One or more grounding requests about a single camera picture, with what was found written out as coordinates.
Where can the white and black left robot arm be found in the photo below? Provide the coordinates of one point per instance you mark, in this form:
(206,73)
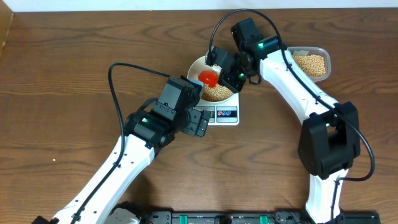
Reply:
(144,133)

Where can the black mounting rail with clamps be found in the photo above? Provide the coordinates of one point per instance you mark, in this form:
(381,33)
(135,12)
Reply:
(129,213)

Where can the soybeans in bowl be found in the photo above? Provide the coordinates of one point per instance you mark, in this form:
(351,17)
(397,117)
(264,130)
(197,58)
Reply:
(219,93)

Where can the clear plastic container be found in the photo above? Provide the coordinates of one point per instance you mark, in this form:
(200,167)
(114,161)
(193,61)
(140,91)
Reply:
(314,51)

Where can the red plastic measuring scoop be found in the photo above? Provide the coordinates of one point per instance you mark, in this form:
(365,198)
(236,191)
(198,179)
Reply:
(208,77)

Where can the pile of soybeans in container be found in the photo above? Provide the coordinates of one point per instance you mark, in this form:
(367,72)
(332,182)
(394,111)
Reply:
(312,65)

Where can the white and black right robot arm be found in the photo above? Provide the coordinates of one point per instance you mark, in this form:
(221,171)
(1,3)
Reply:
(329,139)

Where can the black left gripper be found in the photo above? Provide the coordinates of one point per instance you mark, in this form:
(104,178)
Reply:
(197,122)

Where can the cream ceramic bowl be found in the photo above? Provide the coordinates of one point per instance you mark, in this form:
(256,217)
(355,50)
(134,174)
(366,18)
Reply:
(199,66)

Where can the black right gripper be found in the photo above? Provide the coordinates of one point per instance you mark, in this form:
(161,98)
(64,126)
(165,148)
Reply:
(226,79)

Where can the white digital kitchen scale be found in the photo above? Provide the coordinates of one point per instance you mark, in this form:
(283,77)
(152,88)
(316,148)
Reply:
(223,113)

